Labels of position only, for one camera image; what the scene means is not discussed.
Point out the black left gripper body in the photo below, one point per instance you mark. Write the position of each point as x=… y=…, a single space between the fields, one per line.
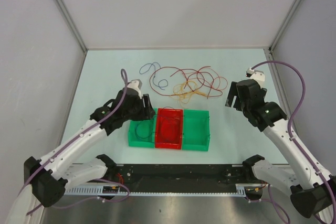
x=137 y=113

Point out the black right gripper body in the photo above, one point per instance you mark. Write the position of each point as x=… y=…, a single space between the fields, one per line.
x=239 y=104

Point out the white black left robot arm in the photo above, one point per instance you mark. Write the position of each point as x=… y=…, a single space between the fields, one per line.
x=51 y=175

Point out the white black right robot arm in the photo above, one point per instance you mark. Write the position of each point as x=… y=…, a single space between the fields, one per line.
x=310 y=187

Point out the red plastic bin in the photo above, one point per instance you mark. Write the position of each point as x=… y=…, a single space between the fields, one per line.
x=169 y=128

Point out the left green plastic bin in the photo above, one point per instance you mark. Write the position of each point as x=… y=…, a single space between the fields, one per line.
x=142 y=133

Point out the green plastic bin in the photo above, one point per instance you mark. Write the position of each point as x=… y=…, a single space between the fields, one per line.
x=142 y=133
x=196 y=132

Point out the right green plastic bin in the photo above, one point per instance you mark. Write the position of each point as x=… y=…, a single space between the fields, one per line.
x=196 y=132

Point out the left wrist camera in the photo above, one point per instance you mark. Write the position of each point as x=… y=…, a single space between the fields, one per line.
x=135 y=85

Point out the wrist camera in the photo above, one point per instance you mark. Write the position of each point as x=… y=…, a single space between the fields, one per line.
x=256 y=75
x=135 y=85

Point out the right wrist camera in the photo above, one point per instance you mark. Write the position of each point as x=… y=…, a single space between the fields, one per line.
x=256 y=75

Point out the slotted cable duct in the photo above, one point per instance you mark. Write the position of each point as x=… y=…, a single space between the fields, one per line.
x=237 y=190

